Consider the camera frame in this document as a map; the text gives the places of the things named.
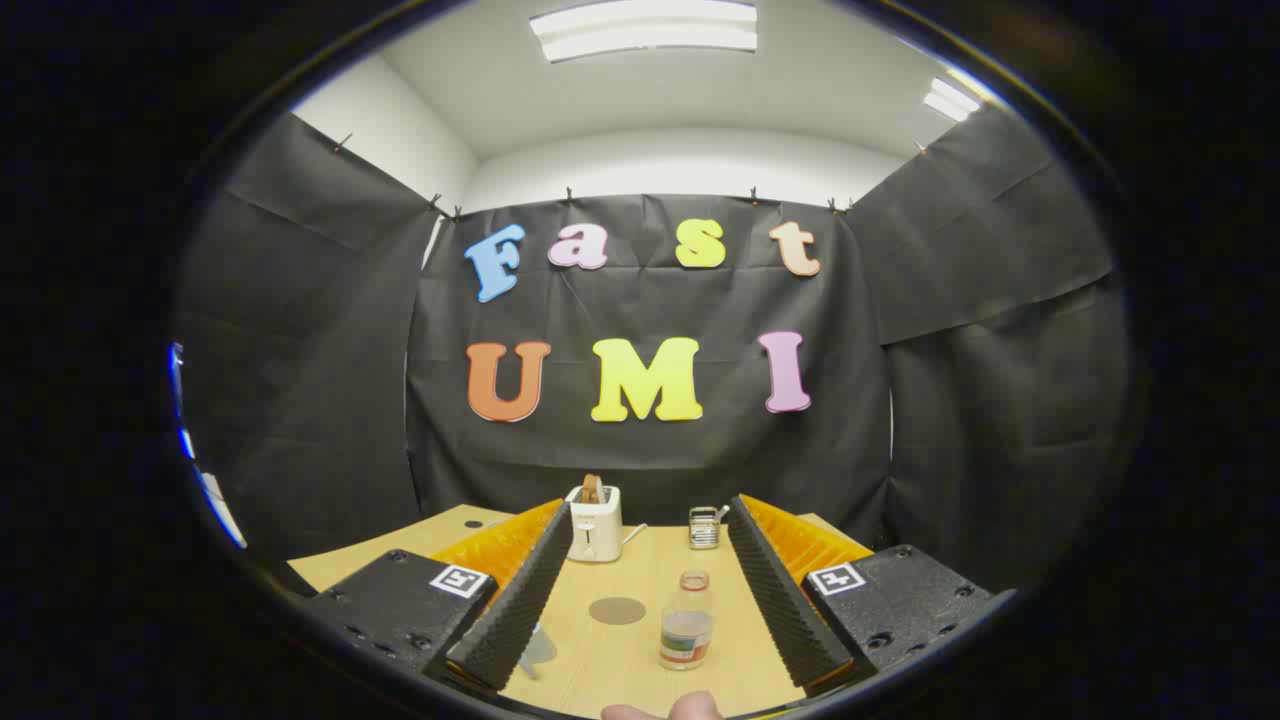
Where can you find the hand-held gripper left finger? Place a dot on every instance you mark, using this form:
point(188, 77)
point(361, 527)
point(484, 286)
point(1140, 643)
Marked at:
point(520, 610)

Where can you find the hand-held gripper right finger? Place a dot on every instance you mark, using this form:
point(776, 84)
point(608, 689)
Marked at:
point(785, 610)

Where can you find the round brown coaster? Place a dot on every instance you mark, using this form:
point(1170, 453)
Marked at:
point(617, 611)

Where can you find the clear plastic juice bottle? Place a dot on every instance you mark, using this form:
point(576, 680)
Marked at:
point(686, 625)

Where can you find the white toaster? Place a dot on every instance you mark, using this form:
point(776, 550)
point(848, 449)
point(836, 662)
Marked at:
point(594, 530)

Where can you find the wooden table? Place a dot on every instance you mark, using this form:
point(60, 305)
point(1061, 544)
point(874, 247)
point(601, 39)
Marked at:
point(620, 665)

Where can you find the bread slice in toaster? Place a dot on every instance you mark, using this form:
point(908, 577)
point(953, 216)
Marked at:
point(592, 488)

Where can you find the small ceiling light panel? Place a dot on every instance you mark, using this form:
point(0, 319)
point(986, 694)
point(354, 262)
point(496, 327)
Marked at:
point(950, 100)

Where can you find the large ceiling light panel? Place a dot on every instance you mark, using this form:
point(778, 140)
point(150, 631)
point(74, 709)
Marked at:
point(645, 28)

